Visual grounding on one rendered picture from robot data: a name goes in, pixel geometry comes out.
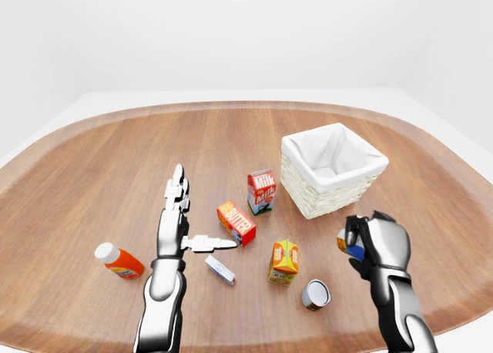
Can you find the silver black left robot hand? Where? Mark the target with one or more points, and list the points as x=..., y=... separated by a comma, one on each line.
x=170, y=229

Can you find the red orange butter box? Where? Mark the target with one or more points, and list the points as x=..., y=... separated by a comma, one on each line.
x=237, y=224

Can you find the orange bottle with white cap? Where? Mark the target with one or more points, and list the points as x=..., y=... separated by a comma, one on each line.
x=121, y=262

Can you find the red white milk carton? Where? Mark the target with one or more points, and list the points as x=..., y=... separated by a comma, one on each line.
x=262, y=193

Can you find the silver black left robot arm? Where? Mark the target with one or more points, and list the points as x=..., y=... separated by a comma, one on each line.
x=163, y=303

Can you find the orange yellow juice carton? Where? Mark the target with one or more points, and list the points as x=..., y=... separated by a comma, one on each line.
x=284, y=262

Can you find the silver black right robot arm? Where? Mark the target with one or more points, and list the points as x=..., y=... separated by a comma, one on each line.
x=398, y=310

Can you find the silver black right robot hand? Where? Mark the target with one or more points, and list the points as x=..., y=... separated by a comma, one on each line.
x=385, y=241

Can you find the small white blue box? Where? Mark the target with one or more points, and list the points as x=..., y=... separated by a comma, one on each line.
x=220, y=270

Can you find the blue orange soup tin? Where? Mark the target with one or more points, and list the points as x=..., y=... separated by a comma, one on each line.
x=353, y=249

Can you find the white woven basket with liner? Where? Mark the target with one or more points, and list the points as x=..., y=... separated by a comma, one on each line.
x=331, y=172

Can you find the red green white-topped tin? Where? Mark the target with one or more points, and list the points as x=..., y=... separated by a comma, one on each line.
x=316, y=294

